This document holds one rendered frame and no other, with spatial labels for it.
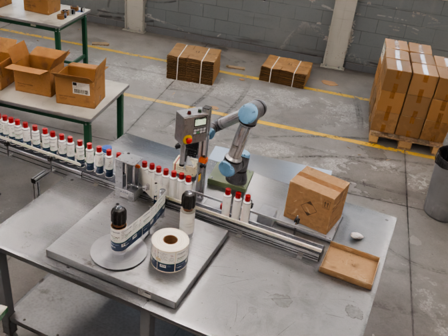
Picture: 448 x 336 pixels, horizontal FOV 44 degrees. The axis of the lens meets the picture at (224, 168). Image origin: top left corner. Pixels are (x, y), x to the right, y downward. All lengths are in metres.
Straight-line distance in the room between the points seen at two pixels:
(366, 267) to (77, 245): 1.64
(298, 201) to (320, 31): 5.34
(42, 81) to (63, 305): 2.08
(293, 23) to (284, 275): 5.86
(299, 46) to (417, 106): 2.77
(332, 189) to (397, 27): 5.31
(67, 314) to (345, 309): 1.73
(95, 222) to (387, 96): 3.96
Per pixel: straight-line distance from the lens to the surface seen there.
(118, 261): 3.03
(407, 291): 4.60
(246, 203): 3.25
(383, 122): 6.47
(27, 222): 3.45
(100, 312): 3.70
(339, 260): 3.32
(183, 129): 3.22
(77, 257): 3.09
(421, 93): 6.36
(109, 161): 3.62
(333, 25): 8.42
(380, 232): 3.65
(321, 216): 3.40
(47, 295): 3.84
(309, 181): 3.41
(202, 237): 3.22
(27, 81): 5.09
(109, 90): 5.16
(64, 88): 4.84
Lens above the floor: 2.91
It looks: 32 degrees down
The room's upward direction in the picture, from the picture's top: 7 degrees clockwise
